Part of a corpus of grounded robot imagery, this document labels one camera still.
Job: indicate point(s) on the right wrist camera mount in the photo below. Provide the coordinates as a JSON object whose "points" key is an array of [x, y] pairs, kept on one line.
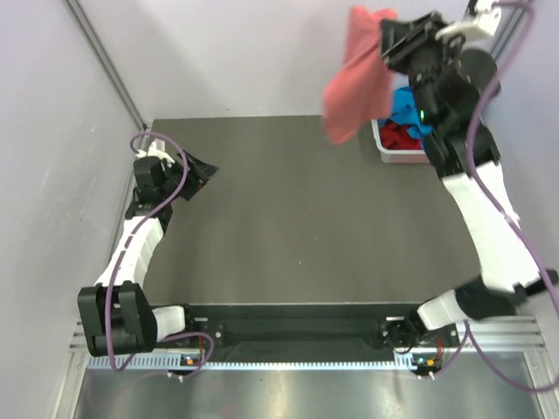
{"points": [[482, 20]]}

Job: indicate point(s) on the slotted cable duct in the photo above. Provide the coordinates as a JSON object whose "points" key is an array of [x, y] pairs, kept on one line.
{"points": [[189, 361]]}

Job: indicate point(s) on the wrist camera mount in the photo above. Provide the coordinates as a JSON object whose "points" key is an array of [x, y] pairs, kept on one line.
{"points": [[482, 20], [156, 149]]}

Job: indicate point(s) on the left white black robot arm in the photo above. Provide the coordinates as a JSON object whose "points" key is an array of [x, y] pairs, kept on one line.
{"points": [[114, 312]]}

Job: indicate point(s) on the right aluminium corner post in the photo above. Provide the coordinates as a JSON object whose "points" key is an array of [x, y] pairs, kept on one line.
{"points": [[510, 25]]}

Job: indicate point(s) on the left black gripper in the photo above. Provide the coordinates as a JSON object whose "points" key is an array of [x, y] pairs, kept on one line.
{"points": [[194, 181]]}

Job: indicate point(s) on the left aluminium corner post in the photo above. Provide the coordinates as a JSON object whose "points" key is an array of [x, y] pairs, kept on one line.
{"points": [[78, 14]]}

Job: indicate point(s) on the aluminium corner post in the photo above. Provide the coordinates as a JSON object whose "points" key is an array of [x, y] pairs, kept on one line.
{"points": [[78, 14], [510, 25]]}

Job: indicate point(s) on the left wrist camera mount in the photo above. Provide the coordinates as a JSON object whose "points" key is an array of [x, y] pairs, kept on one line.
{"points": [[156, 149]]}

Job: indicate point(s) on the white plastic basket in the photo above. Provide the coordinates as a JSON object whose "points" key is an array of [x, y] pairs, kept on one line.
{"points": [[398, 156]]}

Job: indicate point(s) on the pink t shirt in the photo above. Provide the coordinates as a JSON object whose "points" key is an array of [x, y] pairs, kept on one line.
{"points": [[361, 90]]}

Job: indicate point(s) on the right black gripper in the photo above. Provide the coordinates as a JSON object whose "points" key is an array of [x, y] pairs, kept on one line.
{"points": [[391, 32]]}

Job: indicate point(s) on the aluminium frame rail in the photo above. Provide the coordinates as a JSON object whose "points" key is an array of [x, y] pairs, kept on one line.
{"points": [[506, 334]]}

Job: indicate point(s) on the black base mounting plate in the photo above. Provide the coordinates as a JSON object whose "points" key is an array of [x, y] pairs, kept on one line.
{"points": [[310, 332]]}

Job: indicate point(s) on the blue t shirt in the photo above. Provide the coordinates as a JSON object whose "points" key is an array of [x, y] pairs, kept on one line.
{"points": [[405, 113]]}

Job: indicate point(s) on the red t shirt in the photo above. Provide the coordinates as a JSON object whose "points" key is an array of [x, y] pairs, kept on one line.
{"points": [[396, 137]]}

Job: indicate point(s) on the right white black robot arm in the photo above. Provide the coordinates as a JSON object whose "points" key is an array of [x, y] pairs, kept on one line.
{"points": [[451, 85]]}

